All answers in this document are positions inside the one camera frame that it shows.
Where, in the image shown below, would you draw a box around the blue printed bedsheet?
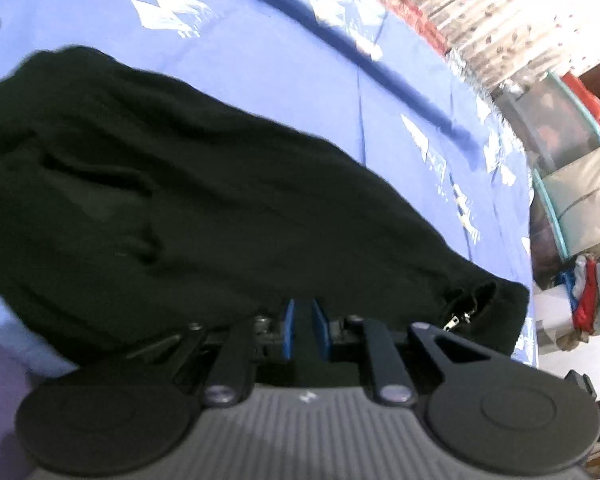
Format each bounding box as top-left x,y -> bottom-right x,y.
0,0 -> 540,376

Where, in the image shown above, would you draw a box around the clear storage box teal rim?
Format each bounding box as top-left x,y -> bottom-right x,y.
494,71 -> 600,173

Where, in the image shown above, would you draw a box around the black pants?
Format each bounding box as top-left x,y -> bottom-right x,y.
0,45 -> 531,368

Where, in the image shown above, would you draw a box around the pile of colourful clothes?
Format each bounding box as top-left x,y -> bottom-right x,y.
555,251 -> 600,347

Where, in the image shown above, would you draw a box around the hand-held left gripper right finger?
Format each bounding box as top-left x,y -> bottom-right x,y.
311,298 -> 512,408

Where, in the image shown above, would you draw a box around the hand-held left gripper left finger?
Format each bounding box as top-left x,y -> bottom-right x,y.
125,299 -> 297,408

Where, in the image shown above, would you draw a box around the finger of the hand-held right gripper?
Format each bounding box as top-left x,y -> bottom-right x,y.
565,369 -> 599,402

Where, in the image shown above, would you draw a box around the grey fabric storage bag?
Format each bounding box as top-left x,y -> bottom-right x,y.
530,137 -> 600,262

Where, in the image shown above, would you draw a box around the floral curtain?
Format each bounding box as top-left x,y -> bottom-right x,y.
360,0 -> 600,92

